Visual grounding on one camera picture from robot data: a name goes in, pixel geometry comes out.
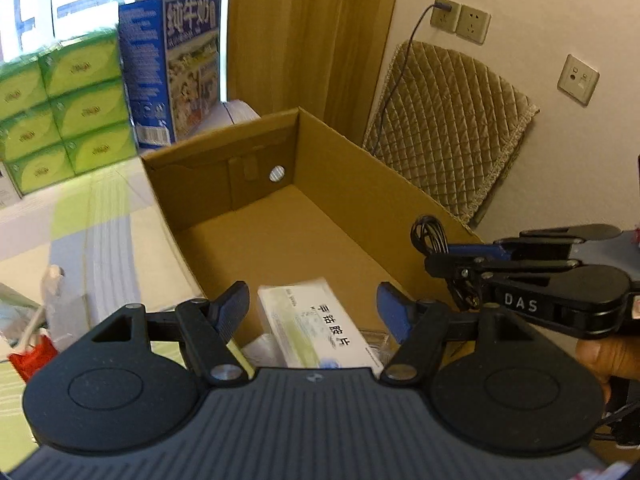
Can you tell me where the black cable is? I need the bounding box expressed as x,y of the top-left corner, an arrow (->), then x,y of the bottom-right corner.
409,213 -> 482,311

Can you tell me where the white blue medicine box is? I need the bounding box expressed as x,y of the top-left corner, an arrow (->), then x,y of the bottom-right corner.
257,278 -> 383,375

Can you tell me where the red candy packet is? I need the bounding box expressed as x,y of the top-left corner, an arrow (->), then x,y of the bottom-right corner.
8,335 -> 58,382

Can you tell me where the clear plastic container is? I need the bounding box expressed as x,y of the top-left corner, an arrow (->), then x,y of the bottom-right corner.
241,330 -> 395,367

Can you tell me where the right hand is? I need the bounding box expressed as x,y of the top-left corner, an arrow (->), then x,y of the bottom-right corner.
576,337 -> 640,402

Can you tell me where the checkered tablecloth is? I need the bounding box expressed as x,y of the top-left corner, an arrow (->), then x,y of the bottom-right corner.
0,98 -> 262,470

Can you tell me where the brown cardboard box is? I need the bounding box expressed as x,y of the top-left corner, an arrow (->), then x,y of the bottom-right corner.
142,108 -> 477,330

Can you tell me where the quilted chair cushion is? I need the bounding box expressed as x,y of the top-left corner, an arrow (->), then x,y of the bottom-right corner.
362,41 -> 539,228

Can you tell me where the white product box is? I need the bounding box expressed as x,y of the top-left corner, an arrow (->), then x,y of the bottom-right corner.
0,162 -> 22,209

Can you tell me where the green tissue box pack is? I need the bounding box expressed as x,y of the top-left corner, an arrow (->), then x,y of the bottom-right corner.
1,28 -> 138,195

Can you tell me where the blue milk carton box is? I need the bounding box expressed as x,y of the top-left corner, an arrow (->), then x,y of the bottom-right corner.
118,0 -> 221,148

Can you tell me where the wooden wardrobe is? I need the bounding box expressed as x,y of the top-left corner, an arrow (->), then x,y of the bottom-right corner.
227,0 -> 395,144

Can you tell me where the wall data socket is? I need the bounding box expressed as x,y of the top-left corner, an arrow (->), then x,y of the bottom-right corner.
558,54 -> 600,106

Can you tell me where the wall power socket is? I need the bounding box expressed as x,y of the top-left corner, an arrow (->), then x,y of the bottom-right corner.
430,0 -> 461,34

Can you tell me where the grey charging cable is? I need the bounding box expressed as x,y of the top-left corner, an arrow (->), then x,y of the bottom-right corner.
369,1 -> 454,156

